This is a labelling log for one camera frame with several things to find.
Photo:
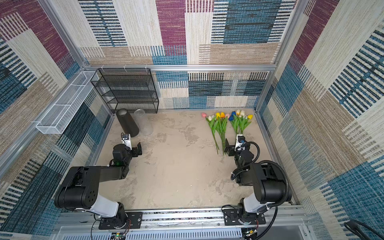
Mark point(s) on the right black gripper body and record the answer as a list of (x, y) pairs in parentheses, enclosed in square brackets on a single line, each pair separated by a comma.
[(229, 150)]

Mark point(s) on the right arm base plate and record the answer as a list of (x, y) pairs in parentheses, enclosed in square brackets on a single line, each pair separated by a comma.
[(234, 217)]

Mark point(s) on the aluminium frame crossbar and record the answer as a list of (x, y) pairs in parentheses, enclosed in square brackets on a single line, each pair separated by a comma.
[(189, 68)]

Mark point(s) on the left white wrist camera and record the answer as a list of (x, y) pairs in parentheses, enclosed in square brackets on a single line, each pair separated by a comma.
[(126, 140)]

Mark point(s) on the white wire mesh basket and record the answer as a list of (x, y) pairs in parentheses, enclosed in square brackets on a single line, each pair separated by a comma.
[(58, 117)]

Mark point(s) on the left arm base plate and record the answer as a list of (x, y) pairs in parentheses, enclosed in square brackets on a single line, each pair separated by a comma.
[(131, 220)]

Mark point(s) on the black wire shelf rack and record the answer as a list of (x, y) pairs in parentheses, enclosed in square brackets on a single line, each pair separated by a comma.
[(127, 88)]

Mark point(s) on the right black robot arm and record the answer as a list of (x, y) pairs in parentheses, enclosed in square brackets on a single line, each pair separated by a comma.
[(269, 181)]

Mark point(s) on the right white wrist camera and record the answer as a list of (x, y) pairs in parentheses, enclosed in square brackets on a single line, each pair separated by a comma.
[(240, 143)]

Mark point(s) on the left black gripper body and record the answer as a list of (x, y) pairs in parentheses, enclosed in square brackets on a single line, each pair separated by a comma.
[(135, 150)]

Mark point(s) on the tulip bunch yellow orange pink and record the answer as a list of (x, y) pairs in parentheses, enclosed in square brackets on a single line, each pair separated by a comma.
[(222, 121)]

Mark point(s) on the white tulip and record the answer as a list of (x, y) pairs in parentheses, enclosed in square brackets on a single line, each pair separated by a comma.
[(213, 121)]

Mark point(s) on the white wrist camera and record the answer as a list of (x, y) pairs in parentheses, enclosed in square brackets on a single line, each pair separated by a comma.
[(126, 140), (240, 143)]

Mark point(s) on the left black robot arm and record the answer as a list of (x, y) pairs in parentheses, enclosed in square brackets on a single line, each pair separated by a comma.
[(80, 190)]

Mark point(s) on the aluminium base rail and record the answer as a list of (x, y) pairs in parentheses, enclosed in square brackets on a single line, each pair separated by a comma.
[(216, 223)]

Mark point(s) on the pink tulip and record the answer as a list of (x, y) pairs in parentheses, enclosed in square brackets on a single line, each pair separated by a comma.
[(204, 115)]

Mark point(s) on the dark cylindrical vase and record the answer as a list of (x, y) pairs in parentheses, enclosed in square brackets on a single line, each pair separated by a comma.
[(127, 123)]

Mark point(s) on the clear glass vase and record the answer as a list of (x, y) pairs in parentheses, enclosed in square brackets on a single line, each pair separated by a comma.
[(143, 122)]

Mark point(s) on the tulip bunch blue yellow white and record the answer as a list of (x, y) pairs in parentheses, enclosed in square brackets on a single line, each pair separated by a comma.
[(240, 121)]

